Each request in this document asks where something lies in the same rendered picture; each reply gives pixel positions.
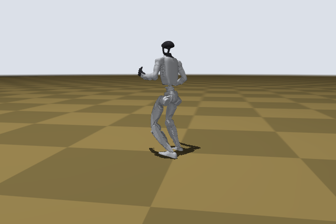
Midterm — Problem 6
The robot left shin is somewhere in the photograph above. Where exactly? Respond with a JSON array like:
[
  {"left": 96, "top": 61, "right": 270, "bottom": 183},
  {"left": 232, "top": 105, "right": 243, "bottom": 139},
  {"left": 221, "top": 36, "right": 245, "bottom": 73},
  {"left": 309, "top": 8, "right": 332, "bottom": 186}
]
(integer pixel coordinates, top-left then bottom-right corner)
[{"left": 151, "top": 125, "right": 173, "bottom": 153}]

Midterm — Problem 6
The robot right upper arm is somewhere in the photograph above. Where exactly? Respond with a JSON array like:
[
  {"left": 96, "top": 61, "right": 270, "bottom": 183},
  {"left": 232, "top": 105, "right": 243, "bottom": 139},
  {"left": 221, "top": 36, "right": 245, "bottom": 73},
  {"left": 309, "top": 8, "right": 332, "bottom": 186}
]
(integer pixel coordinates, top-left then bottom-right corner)
[{"left": 178, "top": 60, "right": 187, "bottom": 82}]

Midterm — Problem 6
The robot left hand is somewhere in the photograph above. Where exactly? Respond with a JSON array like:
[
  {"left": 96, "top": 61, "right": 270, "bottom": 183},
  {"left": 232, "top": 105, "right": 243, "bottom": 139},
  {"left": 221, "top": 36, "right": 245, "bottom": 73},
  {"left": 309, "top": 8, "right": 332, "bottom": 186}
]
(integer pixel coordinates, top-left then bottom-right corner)
[{"left": 138, "top": 67, "right": 145, "bottom": 76}]

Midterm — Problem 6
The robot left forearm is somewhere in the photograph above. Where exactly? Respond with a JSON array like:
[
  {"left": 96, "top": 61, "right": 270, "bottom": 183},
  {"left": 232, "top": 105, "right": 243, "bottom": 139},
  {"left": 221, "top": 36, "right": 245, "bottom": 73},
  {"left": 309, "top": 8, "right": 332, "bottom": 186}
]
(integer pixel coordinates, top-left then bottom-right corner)
[{"left": 141, "top": 73, "right": 154, "bottom": 80}]

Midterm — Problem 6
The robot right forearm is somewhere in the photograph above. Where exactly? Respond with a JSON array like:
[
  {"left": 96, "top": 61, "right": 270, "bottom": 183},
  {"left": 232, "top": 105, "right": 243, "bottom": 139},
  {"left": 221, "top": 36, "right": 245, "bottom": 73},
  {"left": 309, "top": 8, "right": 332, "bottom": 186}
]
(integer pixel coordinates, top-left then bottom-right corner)
[{"left": 172, "top": 78, "right": 183, "bottom": 86}]

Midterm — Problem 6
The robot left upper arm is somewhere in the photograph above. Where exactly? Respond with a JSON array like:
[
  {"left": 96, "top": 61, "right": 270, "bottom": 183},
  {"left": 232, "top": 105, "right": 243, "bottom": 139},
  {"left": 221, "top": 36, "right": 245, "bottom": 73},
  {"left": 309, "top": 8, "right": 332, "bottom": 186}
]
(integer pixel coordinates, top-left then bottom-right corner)
[{"left": 151, "top": 58, "right": 164, "bottom": 80}]

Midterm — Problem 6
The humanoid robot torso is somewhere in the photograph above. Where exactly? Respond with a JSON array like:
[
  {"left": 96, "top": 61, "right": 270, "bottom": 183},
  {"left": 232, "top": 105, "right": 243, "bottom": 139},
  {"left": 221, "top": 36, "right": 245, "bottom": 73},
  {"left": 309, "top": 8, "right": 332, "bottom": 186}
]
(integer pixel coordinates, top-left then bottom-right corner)
[{"left": 160, "top": 55, "right": 179, "bottom": 103}]

